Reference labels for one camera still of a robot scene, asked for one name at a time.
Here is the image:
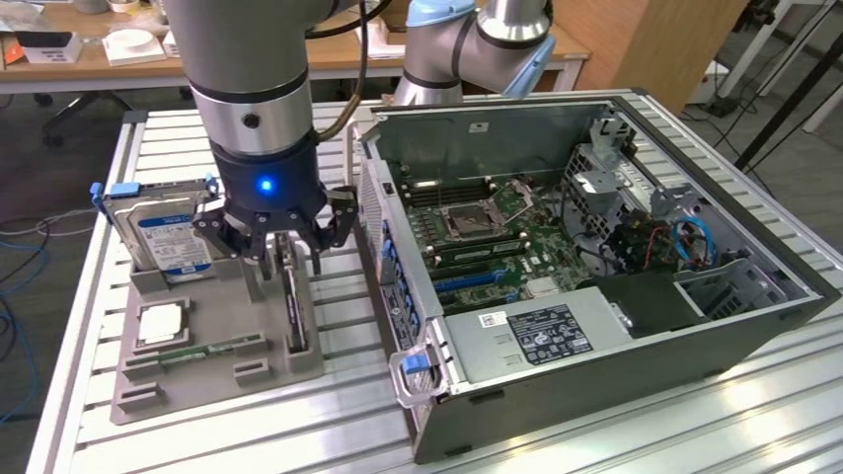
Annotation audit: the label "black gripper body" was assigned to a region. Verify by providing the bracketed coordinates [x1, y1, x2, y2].
[210, 139, 329, 234]

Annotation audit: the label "green graphics card black fan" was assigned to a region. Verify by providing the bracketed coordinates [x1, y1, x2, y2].
[269, 229, 312, 355]

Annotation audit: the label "hard disk in blue carrier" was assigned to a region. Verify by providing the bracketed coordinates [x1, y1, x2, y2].
[87, 172, 233, 285]

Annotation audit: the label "empty black RAM slot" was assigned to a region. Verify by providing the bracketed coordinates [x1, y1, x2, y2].
[405, 185, 494, 205]
[406, 190, 496, 209]
[402, 181, 493, 200]

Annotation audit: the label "metal CPU socket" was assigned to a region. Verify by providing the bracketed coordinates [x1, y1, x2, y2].
[441, 199, 512, 243]

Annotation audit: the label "silver CPU chip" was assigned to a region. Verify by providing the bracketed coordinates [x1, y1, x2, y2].
[135, 304, 185, 346]

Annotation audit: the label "grey parts rack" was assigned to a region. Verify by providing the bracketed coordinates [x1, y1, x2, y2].
[109, 206, 325, 427]

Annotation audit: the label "loose green RAM stick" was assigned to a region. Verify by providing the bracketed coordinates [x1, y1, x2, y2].
[157, 338, 262, 365]

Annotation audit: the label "metal socket cover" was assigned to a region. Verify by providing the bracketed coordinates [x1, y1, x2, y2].
[484, 178, 536, 223]

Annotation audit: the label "green motherboard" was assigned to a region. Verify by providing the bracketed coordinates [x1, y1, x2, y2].
[393, 167, 597, 317]

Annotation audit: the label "black chair base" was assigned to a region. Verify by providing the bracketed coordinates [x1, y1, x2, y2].
[33, 88, 133, 148]

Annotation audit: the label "white paper stack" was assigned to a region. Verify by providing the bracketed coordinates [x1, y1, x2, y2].
[358, 20, 408, 61]

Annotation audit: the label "grey power supply unit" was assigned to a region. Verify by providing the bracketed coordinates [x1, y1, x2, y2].
[444, 288, 633, 384]

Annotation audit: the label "silver chipset heatsink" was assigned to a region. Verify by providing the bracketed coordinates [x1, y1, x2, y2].
[524, 276, 562, 298]

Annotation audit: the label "white boxes on desk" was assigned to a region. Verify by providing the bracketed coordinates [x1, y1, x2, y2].
[101, 28, 167, 68]

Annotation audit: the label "brown cardboard box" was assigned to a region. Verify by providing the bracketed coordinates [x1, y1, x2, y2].
[378, 0, 410, 34]

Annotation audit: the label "perforated metal disk bay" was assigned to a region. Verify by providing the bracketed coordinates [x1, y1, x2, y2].
[564, 141, 660, 238]

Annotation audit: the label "white box black lid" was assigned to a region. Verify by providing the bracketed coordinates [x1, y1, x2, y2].
[13, 30, 85, 65]

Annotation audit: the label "orange white box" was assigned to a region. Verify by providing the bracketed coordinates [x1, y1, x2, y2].
[0, 38, 25, 71]

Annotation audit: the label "black open PC case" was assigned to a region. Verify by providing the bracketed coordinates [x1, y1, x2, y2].
[342, 96, 843, 465]

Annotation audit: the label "wooden cabinet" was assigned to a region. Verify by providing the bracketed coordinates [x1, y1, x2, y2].
[556, 0, 752, 108]

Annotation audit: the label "low grey disk bay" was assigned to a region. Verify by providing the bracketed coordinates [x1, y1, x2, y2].
[674, 256, 790, 320]

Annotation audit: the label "black floor power strip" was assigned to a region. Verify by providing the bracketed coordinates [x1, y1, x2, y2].
[706, 96, 744, 119]

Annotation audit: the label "black tripod pole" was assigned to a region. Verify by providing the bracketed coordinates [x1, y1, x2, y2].
[732, 29, 843, 172]

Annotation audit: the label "white floor cable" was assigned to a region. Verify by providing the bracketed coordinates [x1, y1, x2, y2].
[0, 206, 99, 238]

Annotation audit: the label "blue floor cable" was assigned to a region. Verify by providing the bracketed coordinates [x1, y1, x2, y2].
[0, 235, 53, 426]

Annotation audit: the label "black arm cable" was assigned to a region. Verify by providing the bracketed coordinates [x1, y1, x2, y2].
[302, 0, 369, 144]

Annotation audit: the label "wooden desk white frame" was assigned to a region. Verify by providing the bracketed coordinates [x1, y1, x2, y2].
[0, 0, 592, 108]

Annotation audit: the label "blue disk wire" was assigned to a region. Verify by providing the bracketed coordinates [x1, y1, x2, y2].
[672, 215, 720, 271]

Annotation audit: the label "white table frame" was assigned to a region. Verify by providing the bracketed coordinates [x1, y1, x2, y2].
[713, 0, 843, 100]

